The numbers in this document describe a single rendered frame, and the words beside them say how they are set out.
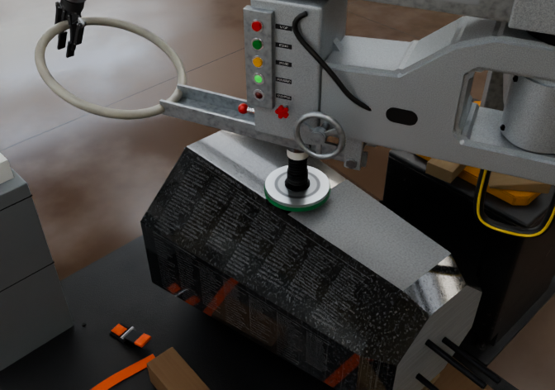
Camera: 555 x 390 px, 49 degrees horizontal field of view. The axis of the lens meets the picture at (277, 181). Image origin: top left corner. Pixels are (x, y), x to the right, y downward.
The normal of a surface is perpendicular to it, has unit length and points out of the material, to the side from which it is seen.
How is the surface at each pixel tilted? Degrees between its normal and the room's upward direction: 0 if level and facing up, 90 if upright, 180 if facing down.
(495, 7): 90
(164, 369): 0
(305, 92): 90
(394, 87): 90
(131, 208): 0
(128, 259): 0
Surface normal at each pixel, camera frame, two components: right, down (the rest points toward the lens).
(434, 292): 0.33, -0.44
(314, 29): -0.39, 0.58
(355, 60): -0.07, -0.80
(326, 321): -0.51, -0.25
